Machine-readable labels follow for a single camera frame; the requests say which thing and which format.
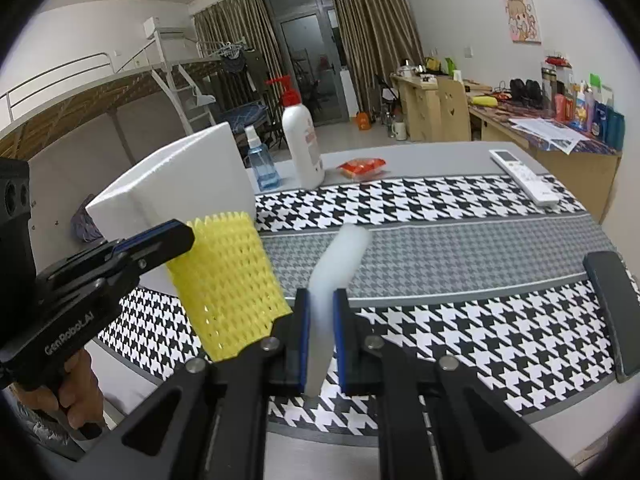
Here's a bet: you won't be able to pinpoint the blue spray bottle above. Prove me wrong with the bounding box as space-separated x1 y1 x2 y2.
243 125 280 192

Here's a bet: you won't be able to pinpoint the white remote control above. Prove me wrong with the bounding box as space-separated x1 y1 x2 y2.
489 148 561 207

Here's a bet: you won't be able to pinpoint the glass balcony door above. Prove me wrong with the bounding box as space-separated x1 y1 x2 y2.
260 0 352 127

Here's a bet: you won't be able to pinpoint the wooden desk with patterned cover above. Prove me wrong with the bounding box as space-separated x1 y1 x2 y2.
470 97 624 227

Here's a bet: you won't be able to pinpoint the hanging dark clothes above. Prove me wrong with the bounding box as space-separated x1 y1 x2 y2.
220 47 264 94

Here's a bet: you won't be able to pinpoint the black bag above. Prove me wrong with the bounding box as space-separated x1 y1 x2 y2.
510 78 544 107

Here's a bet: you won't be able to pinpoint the printed paper sheets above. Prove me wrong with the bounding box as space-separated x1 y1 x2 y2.
510 116 591 154

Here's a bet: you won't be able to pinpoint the white air conditioner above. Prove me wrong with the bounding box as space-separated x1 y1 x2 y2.
143 17 186 39

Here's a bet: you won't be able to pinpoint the dark cloth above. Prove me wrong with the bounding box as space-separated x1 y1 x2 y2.
70 205 104 244

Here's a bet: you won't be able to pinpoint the white foam box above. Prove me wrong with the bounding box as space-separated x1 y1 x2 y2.
85 121 257 306

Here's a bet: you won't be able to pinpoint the person's left hand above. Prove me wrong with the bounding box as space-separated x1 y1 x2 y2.
15 347 107 442

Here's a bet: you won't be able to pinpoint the white bunk bed ladder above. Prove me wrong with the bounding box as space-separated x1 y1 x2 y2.
150 30 222 132

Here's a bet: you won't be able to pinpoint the red snack packet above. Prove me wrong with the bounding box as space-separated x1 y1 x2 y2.
337 157 387 181

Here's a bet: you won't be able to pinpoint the houndstooth tablecloth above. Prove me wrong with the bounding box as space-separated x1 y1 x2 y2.
92 140 640 450

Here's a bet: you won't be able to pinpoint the wooden desk with drawers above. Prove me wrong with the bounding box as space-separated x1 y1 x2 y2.
390 74 477 142

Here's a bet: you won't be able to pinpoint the blue checked bedding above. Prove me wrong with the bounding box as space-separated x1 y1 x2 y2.
220 101 269 129

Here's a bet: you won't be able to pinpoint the cartoon wall poster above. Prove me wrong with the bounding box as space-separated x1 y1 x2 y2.
504 0 544 45

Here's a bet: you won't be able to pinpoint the white red pump lotion bottle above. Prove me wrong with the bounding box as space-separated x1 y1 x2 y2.
265 75 326 189

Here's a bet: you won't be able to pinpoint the yellow foam net sleeve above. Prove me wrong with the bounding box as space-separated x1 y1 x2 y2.
165 211 294 362

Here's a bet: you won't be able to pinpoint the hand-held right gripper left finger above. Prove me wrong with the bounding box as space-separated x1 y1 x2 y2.
92 287 313 480

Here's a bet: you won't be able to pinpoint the cluster of toiletry bottles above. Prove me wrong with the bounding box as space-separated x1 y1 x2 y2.
540 59 626 144

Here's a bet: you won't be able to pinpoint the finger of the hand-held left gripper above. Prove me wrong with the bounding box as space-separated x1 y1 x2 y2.
102 218 177 257
117 222 196 283

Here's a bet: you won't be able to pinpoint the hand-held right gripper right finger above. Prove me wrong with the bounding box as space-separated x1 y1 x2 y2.
332 287 583 480

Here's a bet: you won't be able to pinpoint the brown curtain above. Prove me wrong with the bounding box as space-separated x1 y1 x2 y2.
325 0 426 117
194 0 282 127

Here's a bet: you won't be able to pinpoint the wooden chair with smiley cutout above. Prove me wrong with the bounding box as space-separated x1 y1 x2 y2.
436 76 472 142

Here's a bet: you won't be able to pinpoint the white foam strip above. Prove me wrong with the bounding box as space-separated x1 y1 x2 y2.
306 225 372 399

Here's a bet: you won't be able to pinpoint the black folding chair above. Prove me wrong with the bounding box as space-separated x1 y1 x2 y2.
375 74 401 112

